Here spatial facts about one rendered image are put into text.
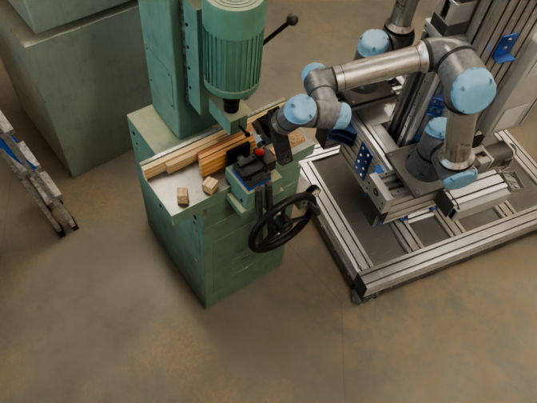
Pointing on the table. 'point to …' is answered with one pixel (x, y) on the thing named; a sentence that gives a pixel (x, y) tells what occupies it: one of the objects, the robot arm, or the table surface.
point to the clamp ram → (237, 153)
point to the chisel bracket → (229, 121)
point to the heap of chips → (296, 138)
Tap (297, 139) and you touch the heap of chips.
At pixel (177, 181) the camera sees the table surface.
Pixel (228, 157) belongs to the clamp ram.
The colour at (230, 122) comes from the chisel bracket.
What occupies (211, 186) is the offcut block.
